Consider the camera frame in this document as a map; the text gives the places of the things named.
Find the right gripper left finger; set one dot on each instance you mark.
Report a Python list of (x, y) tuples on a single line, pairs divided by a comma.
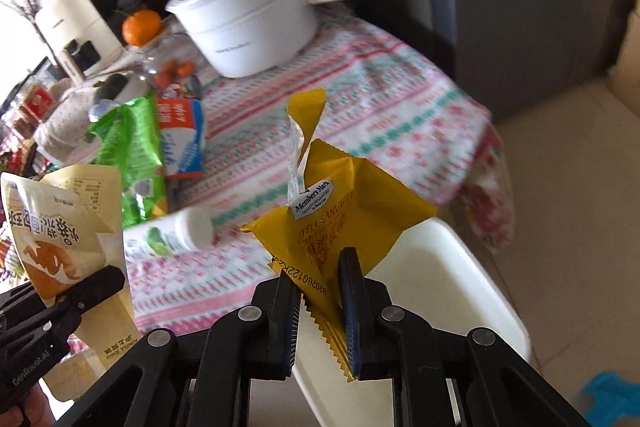
[(256, 341)]

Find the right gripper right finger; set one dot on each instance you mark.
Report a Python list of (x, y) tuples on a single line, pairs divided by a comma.
[(389, 343)]

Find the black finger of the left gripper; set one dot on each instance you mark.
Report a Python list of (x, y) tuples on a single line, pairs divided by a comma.
[(87, 294)]

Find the beige snack pouch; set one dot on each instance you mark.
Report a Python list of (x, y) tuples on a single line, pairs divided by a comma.
[(64, 228)]

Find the yellow waffle sandwich wrapper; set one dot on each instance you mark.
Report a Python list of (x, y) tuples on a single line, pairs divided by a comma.
[(335, 200)]

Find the white plastic trash bin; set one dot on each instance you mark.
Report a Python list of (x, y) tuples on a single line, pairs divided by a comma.
[(432, 273)]

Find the person's left hand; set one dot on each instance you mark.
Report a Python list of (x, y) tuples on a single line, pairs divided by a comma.
[(35, 408)]

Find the white plastic yogurt bottle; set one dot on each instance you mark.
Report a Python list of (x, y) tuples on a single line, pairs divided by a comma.
[(183, 231)]

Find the green snack bag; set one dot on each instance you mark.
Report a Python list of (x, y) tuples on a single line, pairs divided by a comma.
[(129, 137)]

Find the floral white cloth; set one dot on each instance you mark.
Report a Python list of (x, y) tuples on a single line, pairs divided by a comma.
[(64, 137)]

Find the clear plastic water bottle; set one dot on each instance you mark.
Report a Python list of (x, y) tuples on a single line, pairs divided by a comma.
[(100, 109)]

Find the red label spice jar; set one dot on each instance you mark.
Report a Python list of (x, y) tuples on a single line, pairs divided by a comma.
[(37, 102)]

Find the blue white red packet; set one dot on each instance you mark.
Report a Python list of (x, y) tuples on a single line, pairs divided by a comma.
[(182, 136)]

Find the blue object on floor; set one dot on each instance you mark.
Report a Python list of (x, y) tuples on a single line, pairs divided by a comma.
[(613, 398)]

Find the patterned woven tablecloth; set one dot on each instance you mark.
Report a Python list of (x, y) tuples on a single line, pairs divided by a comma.
[(384, 102)]

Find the glass teapot with cork lid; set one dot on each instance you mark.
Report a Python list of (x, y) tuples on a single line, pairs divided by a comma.
[(171, 64)]

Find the cream air fryer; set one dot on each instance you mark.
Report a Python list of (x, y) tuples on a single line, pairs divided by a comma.
[(79, 37)]

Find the large orange mandarin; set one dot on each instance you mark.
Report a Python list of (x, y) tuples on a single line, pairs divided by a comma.
[(141, 27)]

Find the white electric cooking pot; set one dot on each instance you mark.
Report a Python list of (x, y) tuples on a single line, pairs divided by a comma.
[(240, 38)]

